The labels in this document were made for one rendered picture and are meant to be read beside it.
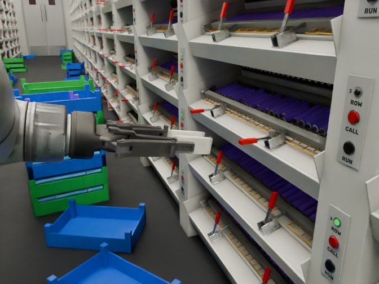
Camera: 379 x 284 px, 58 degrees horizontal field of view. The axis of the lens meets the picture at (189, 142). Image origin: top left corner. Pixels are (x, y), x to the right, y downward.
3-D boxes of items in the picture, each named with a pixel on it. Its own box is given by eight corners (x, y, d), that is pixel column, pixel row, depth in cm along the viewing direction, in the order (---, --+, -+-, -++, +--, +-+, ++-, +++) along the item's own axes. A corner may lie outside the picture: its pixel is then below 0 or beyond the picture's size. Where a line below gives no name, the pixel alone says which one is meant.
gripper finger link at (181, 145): (164, 139, 56) (170, 145, 54) (193, 141, 58) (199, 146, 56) (163, 147, 57) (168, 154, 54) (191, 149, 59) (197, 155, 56)
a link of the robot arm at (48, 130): (23, 172, 48) (68, 172, 50) (26, 109, 46) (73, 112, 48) (29, 150, 56) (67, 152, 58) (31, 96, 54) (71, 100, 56)
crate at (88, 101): (18, 119, 123) (15, 97, 120) (16, 108, 139) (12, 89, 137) (102, 110, 136) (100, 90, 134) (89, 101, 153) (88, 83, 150)
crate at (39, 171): (29, 180, 130) (25, 161, 128) (25, 163, 147) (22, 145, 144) (106, 165, 144) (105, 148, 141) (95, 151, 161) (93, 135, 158)
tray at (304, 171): (325, 205, 55) (314, 156, 51) (192, 118, 109) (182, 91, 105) (418, 151, 59) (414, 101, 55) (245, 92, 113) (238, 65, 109)
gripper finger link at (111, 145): (96, 129, 54) (93, 139, 49) (129, 133, 55) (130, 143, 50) (95, 144, 54) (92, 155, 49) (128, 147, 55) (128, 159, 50)
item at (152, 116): (183, 163, 123) (170, 130, 118) (145, 122, 177) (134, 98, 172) (230, 139, 127) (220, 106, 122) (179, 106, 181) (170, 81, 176)
